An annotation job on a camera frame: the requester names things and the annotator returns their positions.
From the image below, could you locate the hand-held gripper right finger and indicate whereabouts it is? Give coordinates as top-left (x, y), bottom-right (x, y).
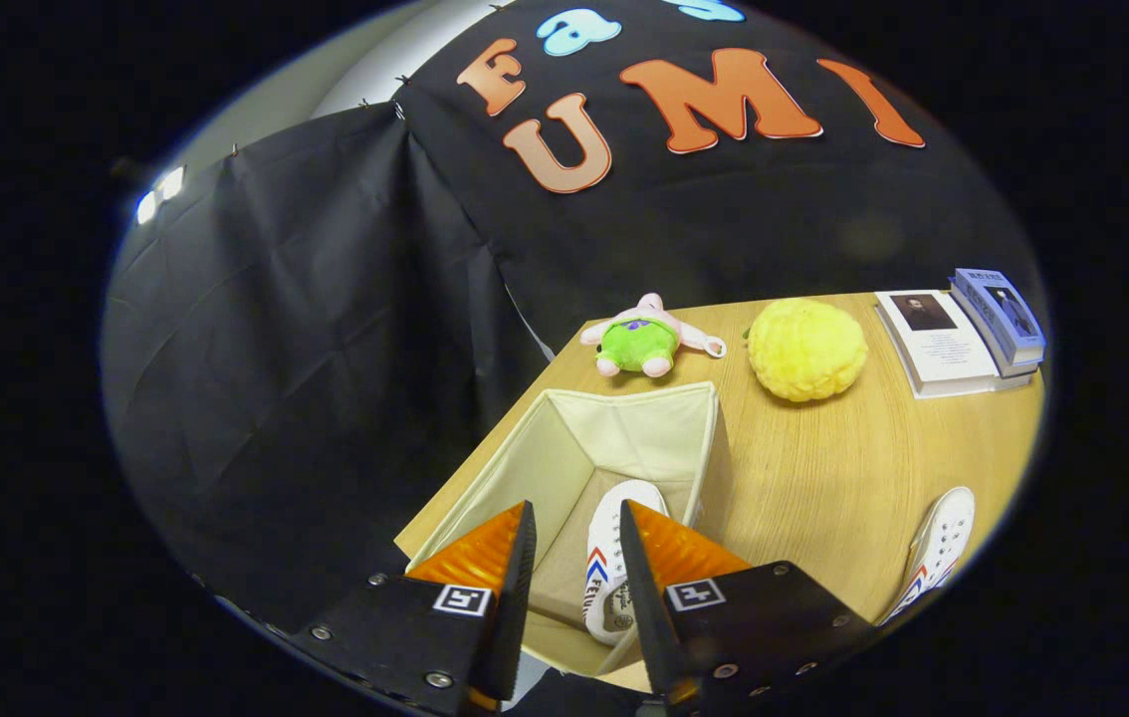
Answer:
top-left (619, 500), bottom-right (874, 713)

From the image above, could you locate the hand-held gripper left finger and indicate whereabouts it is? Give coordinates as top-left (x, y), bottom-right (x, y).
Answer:
top-left (291, 500), bottom-right (538, 716)

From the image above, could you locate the white canvas shoe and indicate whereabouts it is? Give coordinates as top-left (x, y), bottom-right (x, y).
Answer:
top-left (881, 486), bottom-right (977, 626)
top-left (582, 479), bottom-right (671, 646)

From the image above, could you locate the beige fabric storage box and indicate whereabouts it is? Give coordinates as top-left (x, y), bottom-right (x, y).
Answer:
top-left (403, 381), bottom-right (733, 678)

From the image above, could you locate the green and pink plush toy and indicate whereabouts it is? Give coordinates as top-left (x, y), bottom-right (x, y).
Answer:
top-left (579, 293), bottom-right (728, 379)

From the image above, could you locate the yellow plush ball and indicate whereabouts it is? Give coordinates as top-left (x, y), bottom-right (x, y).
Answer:
top-left (746, 297), bottom-right (869, 403)

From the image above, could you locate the black backdrop cloth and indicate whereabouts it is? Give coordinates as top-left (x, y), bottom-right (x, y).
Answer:
top-left (102, 0), bottom-right (1053, 638)

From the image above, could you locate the white book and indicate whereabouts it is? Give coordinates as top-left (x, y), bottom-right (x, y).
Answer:
top-left (873, 289), bottom-right (1033, 399)

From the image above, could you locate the blue book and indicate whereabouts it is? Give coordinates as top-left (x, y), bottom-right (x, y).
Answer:
top-left (950, 267), bottom-right (1046, 377)

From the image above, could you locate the ceiling light panel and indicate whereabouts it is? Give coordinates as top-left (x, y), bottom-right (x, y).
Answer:
top-left (134, 164), bottom-right (187, 226)

